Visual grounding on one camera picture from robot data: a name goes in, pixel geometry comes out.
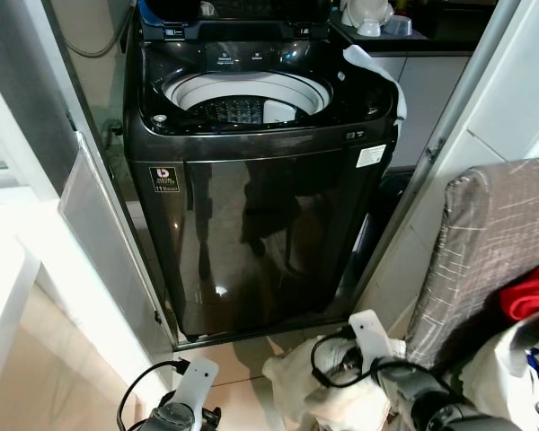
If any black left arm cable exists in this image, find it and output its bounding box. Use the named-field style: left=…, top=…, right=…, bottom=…
left=116, top=360, right=191, bottom=431

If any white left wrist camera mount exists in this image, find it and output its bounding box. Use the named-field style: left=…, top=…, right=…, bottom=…
left=169, top=356, right=220, bottom=421

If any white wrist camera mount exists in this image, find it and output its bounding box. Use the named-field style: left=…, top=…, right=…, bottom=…
left=169, top=356, right=220, bottom=421
left=349, top=310, right=393, bottom=369

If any white flat panel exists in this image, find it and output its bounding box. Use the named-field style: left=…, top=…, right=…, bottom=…
left=57, top=132, right=177, bottom=360

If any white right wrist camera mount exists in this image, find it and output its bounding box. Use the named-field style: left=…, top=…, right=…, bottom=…
left=349, top=310, right=393, bottom=369

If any beige cloth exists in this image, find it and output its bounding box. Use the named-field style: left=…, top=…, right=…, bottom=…
left=261, top=330, right=407, bottom=431

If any white cloth strip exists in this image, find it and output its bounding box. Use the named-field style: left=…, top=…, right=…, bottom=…
left=343, top=45, right=408, bottom=127

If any large off-white garment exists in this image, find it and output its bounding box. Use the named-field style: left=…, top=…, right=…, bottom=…
left=456, top=310, right=539, bottom=431

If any small grey container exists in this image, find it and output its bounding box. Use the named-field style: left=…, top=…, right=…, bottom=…
left=382, top=15, right=416, bottom=39

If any grey washer hose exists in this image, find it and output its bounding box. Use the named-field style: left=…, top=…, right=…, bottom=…
left=49, top=0, right=137, bottom=60

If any white door with grey edge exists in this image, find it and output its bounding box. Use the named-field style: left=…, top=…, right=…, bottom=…
left=355, top=0, right=539, bottom=333

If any black top-load washing machine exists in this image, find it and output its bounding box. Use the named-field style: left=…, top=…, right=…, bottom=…
left=121, top=0, right=402, bottom=342

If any white cabinet dark countertop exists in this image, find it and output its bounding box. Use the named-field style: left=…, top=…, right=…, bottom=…
left=328, top=18, right=486, bottom=172

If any red garment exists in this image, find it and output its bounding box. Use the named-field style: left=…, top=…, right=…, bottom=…
left=498, top=260, right=539, bottom=431

